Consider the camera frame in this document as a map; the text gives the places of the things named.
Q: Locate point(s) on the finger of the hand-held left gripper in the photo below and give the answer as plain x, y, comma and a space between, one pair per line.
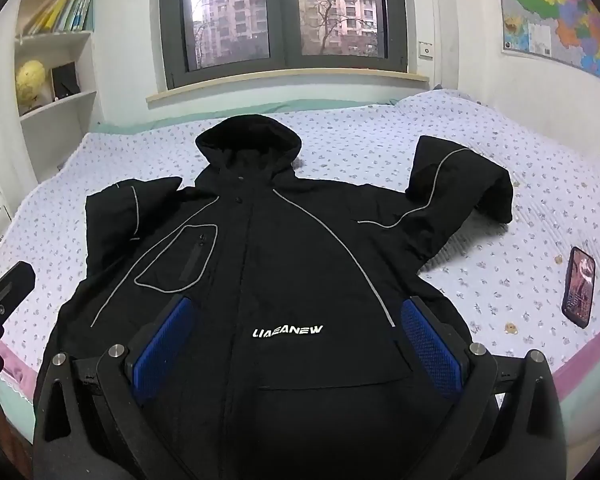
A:
10, 282

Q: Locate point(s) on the beige windowsill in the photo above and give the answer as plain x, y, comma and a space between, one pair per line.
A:
290, 85

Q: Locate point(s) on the pale green bed sheet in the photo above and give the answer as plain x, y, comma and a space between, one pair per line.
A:
280, 110

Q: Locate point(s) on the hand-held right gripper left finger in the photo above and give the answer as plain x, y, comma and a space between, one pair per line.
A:
164, 347

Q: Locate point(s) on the grey framed window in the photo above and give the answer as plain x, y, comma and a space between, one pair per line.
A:
280, 15

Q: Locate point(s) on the white bookshelf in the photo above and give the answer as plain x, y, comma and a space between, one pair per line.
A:
87, 110

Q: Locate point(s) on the small black box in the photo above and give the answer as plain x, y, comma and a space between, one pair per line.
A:
64, 81

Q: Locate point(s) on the yellow plush toy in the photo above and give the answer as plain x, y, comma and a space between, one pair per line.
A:
30, 82

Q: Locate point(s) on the floral bedspread with pink border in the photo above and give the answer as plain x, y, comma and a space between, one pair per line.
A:
480, 160

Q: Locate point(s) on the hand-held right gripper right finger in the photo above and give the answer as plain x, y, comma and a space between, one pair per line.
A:
430, 350

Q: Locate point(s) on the black smartphone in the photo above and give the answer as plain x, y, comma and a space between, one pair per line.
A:
579, 287

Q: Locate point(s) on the black hooded jacket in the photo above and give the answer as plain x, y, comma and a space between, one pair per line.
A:
290, 260

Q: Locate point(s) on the colourful wall map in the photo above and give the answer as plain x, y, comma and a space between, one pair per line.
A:
555, 5

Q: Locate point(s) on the white wall switch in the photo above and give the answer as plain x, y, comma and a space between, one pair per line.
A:
426, 50

